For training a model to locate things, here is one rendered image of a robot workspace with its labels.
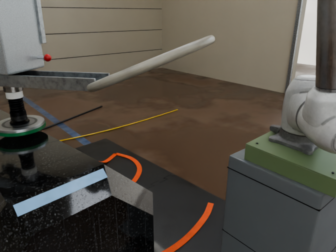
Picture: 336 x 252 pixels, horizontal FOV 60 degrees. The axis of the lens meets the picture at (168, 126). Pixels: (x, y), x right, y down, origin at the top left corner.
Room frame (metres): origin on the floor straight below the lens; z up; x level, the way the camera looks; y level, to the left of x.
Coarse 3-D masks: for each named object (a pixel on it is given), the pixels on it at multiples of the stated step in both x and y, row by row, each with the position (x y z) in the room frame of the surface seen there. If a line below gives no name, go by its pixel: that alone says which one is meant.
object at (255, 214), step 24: (240, 168) 1.08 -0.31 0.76; (264, 168) 1.01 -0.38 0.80; (240, 192) 1.07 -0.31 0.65; (264, 192) 0.99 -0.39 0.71; (288, 192) 0.91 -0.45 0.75; (312, 192) 0.85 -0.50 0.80; (240, 216) 1.06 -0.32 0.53; (264, 216) 0.97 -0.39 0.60; (288, 216) 0.90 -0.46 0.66; (312, 216) 0.84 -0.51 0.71; (240, 240) 1.05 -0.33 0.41; (264, 240) 0.96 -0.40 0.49; (288, 240) 0.89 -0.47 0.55; (312, 240) 0.83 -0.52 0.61
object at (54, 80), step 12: (24, 72) 1.31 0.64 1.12; (36, 72) 1.29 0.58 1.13; (48, 72) 1.27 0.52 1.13; (60, 72) 1.25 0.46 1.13; (72, 72) 1.23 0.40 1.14; (84, 72) 1.21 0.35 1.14; (96, 72) 1.20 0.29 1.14; (0, 84) 1.21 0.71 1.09; (12, 84) 1.19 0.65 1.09; (24, 84) 1.18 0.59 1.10; (36, 84) 1.16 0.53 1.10; (48, 84) 1.14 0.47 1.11; (60, 84) 1.12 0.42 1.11; (72, 84) 1.10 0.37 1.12; (84, 84) 1.09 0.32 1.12
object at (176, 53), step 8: (200, 40) 0.92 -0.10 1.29; (208, 40) 0.95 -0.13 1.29; (176, 48) 0.87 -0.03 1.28; (184, 48) 0.87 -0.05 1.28; (192, 48) 0.88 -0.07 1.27; (200, 48) 0.92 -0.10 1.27; (160, 56) 0.84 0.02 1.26; (168, 56) 0.84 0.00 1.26; (176, 56) 0.85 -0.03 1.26; (136, 64) 0.84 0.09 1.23; (144, 64) 0.83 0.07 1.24; (152, 64) 0.83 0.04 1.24; (160, 64) 0.84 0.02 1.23; (120, 72) 0.84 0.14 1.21; (128, 72) 0.83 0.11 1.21; (136, 72) 0.83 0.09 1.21; (96, 80) 0.91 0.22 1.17; (104, 80) 0.86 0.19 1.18; (112, 80) 0.85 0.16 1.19; (120, 80) 0.84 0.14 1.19; (88, 88) 0.94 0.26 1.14; (96, 88) 0.90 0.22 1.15
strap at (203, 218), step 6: (126, 156) 2.64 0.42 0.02; (138, 162) 2.52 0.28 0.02; (138, 168) 2.40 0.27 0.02; (138, 174) 2.29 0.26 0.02; (132, 180) 2.19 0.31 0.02; (210, 204) 1.85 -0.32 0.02; (210, 210) 1.77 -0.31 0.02; (204, 216) 1.71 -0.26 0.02; (198, 222) 1.64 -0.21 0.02; (192, 228) 1.58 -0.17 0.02; (198, 228) 1.58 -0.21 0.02; (186, 234) 1.53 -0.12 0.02; (192, 234) 1.53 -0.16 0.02; (180, 240) 1.47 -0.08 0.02; (186, 240) 1.47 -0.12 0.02; (174, 246) 1.42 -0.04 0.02; (180, 246) 1.42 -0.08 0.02
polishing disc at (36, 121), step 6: (0, 120) 1.29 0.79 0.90; (6, 120) 1.29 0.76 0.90; (30, 120) 1.29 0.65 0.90; (36, 120) 1.29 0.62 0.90; (42, 120) 1.29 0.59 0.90; (0, 126) 1.21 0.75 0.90; (6, 126) 1.21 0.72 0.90; (12, 126) 1.21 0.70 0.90; (18, 126) 1.21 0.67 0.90; (24, 126) 1.21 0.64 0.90; (30, 126) 1.21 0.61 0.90; (36, 126) 1.23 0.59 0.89; (0, 132) 1.17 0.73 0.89; (6, 132) 1.17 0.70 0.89; (12, 132) 1.17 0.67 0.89; (18, 132) 1.17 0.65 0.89
